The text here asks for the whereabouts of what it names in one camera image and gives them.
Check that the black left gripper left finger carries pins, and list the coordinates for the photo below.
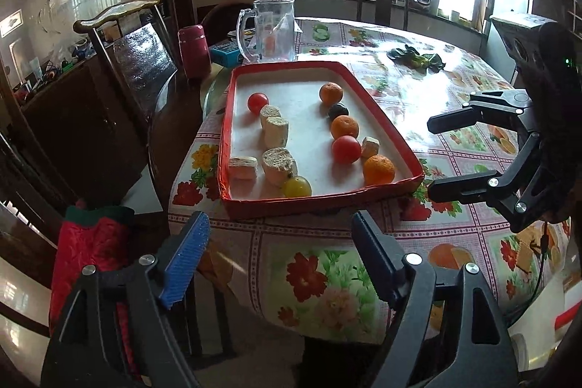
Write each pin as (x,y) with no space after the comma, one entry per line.
(114,329)

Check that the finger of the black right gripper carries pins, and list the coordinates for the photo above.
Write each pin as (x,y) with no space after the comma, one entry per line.
(521,194)
(510,109)

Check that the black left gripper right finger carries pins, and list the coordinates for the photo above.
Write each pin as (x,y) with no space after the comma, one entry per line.
(447,329)

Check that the orange tangerine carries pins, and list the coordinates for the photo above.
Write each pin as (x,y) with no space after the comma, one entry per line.
(344,125)
(330,93)
(378,170)

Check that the red tomato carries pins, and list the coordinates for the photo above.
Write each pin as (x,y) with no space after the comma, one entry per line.
(256,102)
(346,149)

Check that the pale corn cob piece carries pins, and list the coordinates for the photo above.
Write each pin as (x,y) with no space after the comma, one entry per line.
(243,168)
(276,132)

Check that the yellow green tomato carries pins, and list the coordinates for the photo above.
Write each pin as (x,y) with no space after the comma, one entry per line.
(295,187)

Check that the large brown corn cob piece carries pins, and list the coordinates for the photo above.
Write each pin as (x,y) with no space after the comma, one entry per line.
(278,166)

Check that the grey refrigerator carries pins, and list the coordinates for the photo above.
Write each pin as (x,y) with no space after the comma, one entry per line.
(494,52)

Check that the red quilted sleeve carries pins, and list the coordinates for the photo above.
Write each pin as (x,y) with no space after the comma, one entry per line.
(87,237)

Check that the green leafy vegetable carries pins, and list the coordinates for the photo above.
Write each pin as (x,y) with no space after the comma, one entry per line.
(412,59)

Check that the dark wooden chair far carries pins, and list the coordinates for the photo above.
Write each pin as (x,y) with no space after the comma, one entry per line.
(383,12)

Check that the dark wooden chair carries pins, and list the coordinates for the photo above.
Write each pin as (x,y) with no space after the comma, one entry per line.
(141,62)
(383,12)

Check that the dark plum fruit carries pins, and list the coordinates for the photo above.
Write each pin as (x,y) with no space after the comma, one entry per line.
(337,109)

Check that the red rimmed white tray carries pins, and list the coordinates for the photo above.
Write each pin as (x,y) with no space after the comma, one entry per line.
(294,88)

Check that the clear plastic pitcher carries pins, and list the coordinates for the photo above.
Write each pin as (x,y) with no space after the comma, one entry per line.
(274,32)

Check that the blue plastic box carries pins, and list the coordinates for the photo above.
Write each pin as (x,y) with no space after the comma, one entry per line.
(226,53)

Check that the red thermos bottle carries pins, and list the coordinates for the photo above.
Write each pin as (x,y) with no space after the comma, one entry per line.
(195,52)

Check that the dark wooden chair left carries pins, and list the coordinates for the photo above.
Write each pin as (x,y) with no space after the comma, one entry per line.
(141,62)

